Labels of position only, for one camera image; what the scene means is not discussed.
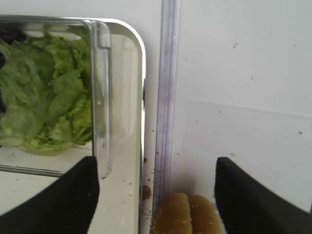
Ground sesame bun rear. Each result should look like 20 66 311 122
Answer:
189 195 223 234

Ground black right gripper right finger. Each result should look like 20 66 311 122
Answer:
214 157 312 234

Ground clear divider right of tray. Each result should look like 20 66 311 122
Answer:
153 0 181 204

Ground sesame bun front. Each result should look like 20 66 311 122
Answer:
151 193 192 234

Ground sesame bun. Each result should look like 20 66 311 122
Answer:
151 193 192 234
189 195 223 234

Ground clear plastic salad container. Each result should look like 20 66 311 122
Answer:
0 16 109 178

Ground green lettuce leaves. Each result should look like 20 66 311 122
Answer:
0 27 92 156

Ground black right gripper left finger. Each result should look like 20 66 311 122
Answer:
0 156 99 234

